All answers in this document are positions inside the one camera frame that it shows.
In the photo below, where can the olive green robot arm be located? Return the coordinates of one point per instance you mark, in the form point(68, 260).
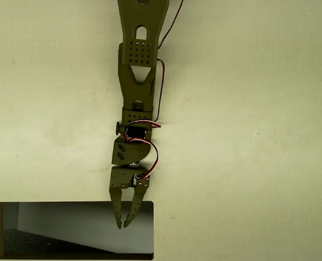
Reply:
point(137, 89)

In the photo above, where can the dark rectangular bin opening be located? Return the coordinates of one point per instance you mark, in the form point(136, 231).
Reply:
point(68, 217)

